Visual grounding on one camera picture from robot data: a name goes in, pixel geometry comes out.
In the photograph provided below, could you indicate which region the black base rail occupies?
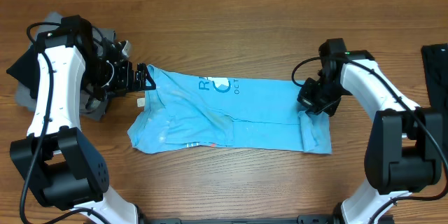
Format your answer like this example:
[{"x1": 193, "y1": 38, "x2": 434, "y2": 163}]
[{"x1": 139, "y1": 215, "x2": 340, "y2": 224}]

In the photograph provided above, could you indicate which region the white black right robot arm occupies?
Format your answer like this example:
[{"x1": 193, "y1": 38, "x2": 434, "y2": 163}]
[{"x1": 297, "y1": 38, "x2": 447, "y2": 224}]

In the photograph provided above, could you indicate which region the black folded garment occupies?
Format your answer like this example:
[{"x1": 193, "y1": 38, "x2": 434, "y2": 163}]
[{"x1": 6, "y1": 45, "x2": 40, "y2": 99}]

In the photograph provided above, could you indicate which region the light blue t-shirt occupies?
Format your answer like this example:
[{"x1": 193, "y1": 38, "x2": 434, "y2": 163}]
[{"x1": 127, "y1": 65, "x2": 332, "y2": 154}]

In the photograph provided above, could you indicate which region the black garment pile at right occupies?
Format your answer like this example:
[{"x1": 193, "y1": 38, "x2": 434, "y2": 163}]
[{"x1": 421, "y1": 43, "x2": 447, "y2": 113}]

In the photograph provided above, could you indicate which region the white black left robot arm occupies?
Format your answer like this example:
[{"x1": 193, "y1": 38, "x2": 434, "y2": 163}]
[{"x1": 8, "y1": 15, "x2": 156, "y2": 223}]

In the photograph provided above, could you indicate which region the grey folded garment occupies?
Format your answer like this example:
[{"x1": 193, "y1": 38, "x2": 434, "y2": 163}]
[{"x1": 15, "y1": 12, "x2": 116, "y2": 121}]

